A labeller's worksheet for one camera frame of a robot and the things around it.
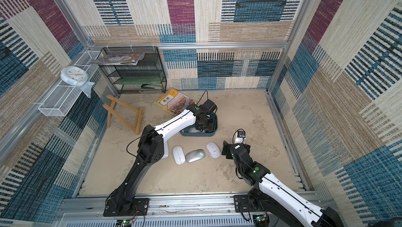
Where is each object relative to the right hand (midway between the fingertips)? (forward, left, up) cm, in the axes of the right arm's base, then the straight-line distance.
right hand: (231, 141), depth 83 cm
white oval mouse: (-4, +28, -8) cm, 30 cm away
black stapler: (+40, +54, +1) cm, 67 cm away
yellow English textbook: (+36, +35, -10) cm, 52 cm away
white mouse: (-1, +9, -9) cm, 13 cm away
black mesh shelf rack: (+49, +54, +3) cm, 73 cm away
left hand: (+13, +11, -5) cm, 17 cm away
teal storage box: (+13, +22, -11) cm, 28 cm away
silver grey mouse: (-2, +20, -13) cm, 24 cm away
